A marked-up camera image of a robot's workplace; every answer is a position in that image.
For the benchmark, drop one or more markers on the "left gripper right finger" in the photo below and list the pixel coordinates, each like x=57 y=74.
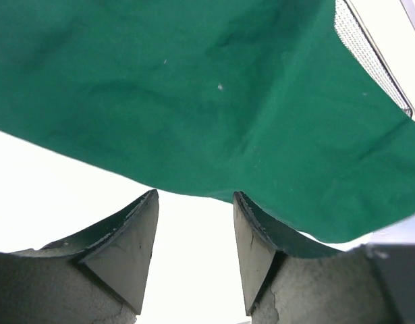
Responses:
x=289 y=278

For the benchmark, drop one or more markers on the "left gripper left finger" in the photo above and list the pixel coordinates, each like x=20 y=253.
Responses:
x=97 y=275

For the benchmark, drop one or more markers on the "green surgical cloth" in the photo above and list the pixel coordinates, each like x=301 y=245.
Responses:
x=208 y=98

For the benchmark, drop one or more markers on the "metal mesh tray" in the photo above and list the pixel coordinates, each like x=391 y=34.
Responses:
x=357 y=39

